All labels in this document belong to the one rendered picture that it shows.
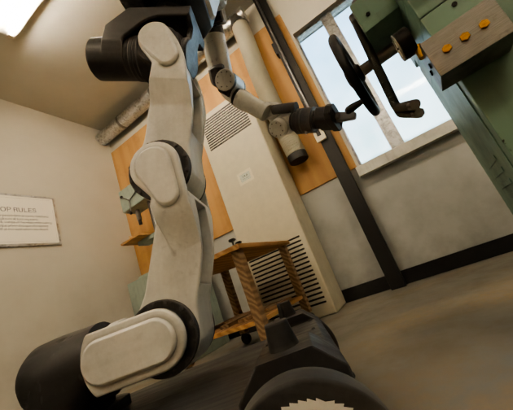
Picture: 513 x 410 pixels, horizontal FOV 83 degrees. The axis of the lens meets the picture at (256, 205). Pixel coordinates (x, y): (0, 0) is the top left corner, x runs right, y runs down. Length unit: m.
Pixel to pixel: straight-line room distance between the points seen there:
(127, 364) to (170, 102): 0.56
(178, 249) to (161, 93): 0.38
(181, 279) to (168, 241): 0.08
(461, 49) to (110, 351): 0.84
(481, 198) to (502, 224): 0.18
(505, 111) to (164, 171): 0.67
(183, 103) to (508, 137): 0.67
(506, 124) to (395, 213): 1.52
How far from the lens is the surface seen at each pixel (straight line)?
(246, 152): 2.27
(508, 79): 0.76
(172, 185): 0.62
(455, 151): 2.25
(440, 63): 0.69
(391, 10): 0.99
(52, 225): 3.11
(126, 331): 0.63
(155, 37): 0.86
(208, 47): 1.23
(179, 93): 0.76
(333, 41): 0.98
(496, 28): 0.71
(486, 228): 2.21
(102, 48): 0.95
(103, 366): 0.66
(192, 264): 0.62
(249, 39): 2.85
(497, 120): 0.73
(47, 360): 0.77
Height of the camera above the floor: 0.30
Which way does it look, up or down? 15 degrees up
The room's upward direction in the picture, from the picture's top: 21 degrees counter-clockwise
